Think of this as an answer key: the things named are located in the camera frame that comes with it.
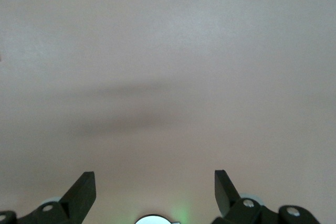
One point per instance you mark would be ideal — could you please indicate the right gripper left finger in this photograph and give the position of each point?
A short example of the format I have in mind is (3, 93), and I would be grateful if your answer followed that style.
(78, 199)

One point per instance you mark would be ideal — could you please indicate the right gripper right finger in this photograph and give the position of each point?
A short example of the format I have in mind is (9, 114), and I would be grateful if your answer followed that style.
(225, 199)

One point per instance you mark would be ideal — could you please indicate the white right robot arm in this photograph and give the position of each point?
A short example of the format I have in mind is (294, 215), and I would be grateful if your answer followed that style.
(153, 220)

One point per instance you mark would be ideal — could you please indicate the brown table cloth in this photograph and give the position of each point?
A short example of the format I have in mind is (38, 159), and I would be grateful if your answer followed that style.
(168, 37)

